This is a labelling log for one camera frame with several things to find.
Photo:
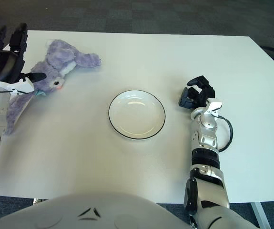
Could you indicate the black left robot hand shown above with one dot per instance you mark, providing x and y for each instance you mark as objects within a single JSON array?
[{"x": 1, "y": 66}]

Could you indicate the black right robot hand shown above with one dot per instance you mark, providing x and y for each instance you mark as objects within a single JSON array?
[{"x": 201, "y": 94}]

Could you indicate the purple plush rabbit doll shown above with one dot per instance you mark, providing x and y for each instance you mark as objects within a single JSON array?
[{"x": 63, "y": 57}]

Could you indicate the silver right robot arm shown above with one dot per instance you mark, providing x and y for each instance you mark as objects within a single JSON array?
[{"x": 207, "y": 136}]

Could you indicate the white plate black rim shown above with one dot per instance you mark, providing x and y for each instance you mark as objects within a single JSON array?
[{"x": 136, "y": 114}]

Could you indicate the white table leg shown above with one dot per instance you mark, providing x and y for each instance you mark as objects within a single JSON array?
[{"x": 259, "y": 214}]

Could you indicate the grey robot torso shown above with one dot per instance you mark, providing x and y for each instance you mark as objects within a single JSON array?
[{"x": 98, "y": 212}]

